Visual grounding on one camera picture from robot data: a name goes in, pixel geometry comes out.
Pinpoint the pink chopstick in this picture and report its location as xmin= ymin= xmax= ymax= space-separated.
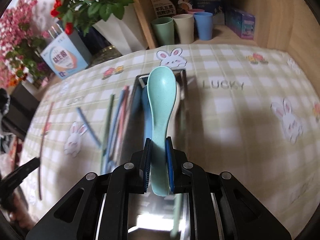
xmin=37 ymin=101 xmax=54 ymax=201
xmin=114 ymin=86 xmax=129 ymax=166

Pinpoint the teal green spoon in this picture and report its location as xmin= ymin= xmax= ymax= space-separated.
xmin=147 ymin=66 xmax=176 ymax=197

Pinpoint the left hand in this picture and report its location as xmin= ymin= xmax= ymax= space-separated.
xmin=2 ymin=193 xmax=36 ymax=230

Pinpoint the blue chopstick long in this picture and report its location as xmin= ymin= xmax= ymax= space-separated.
xmin=103 ymin=88 xmax=126 ymax=174

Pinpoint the metal utensil tray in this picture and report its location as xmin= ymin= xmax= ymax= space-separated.
xmin=120 ymin=67 xmax=188 ymax=239

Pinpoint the blue spoon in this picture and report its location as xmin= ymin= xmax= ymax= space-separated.
xmin=141 ymin=86 xmax=152 ymax=142

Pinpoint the blue chopstick crossing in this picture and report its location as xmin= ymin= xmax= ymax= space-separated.
xmin=76 ymin=107 xmax=101 ymax=148

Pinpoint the cream white spoon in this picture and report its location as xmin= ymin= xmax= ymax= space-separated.
xmin=167 ymin=82 xmax=181 ymax=140

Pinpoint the checkered bunny tablecloth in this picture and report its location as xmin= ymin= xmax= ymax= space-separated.
xmin=21 ymin=44 xmax=319 ymax=237

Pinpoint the gold round tin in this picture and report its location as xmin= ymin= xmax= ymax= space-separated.
xmin=88 ymin=45 xmax=122 ymax=68

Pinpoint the dark blue box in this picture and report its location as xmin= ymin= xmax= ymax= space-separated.
xmin=77 ymin=27 xmax=111 ymax=56

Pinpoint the white flower vase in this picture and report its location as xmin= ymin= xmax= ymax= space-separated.
xmin=93 ymin=5 xmax=148 ymax=55

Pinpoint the light blue probiotics box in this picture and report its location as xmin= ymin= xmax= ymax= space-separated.
xmin=40 ymin=31 xmax=92 ymax=80

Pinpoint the green cup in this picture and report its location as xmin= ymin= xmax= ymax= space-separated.
xmin=151 ymin=17 xmax=175 ymax=46

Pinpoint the beige cup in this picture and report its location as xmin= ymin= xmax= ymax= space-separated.
xmin=172 ymin=14 xmax=194 ymax=44

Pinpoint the pink flower plant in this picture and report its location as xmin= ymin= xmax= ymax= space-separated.
xmin=1 ymin=0 xmax=52 ymax=88

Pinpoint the blue cup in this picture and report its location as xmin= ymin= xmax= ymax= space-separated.
xmin=194 ymin=12 xmax=213 ymax=41

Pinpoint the purple box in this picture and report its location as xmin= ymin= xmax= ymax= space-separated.
xmin=225 ymin=8 xmax=255 ymax=40

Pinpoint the pink cup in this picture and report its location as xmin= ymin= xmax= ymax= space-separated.
xmin=187 ymin=9 xmax=204 ymax=15

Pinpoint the red rose bouquet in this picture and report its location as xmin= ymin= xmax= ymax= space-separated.
xmin=50 ymin=0 xmax=134 ymax=36

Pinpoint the wooden shelf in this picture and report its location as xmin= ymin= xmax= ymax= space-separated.
xmin=133 ymin=0 xmax=319 ymax=92

